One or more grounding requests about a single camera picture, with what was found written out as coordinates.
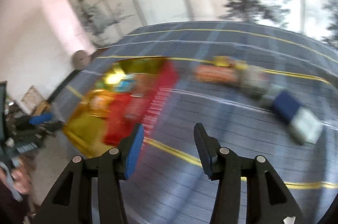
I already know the person's left hand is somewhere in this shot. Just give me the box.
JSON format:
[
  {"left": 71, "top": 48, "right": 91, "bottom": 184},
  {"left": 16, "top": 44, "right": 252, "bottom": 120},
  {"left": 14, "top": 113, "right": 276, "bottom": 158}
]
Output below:
[{"left": 11, "top": 158, "right": 32, "bottom": 195}]

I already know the navy and pale blue packet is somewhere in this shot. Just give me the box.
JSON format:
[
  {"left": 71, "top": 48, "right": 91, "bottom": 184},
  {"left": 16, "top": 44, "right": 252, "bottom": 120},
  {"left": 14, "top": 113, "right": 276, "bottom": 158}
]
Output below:
[{"left": 259, "top": 84, "right": 323, "bottom": 145}]

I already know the dark clear snack packet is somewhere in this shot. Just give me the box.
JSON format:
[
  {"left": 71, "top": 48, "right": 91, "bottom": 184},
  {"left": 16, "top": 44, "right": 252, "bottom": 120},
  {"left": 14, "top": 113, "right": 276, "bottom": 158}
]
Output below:
[{"left": 239, "top": 66, "right": 270, "bottom": 98}]

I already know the red gold toffee box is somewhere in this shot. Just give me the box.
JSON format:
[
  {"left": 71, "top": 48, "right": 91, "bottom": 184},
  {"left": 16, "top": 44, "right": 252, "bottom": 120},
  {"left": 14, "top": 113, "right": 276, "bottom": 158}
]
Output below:
[{"left": 63, "top": 57, "right": 178, "bottom": 158}]

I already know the orange snack packet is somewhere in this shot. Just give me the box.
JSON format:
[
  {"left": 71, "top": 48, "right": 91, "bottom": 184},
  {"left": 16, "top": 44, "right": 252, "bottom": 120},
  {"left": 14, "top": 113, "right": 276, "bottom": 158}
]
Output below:
[{"left": 194, "top": 64, "right": 240, "bottom": 86}]

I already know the small gold wrapped candy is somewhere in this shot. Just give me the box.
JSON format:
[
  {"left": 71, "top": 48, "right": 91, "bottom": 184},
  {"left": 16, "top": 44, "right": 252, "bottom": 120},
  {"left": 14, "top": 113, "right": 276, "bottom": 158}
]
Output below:
[{"left": 213, "top": 56, "right": 248, "bottom": 70}]

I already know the round grey wall knob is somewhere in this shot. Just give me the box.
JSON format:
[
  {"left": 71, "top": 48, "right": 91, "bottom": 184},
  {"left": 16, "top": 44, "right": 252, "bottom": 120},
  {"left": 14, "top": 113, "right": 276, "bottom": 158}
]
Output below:
[{"left": 71, "top": 50, "right": 91, "bottom": 71}]

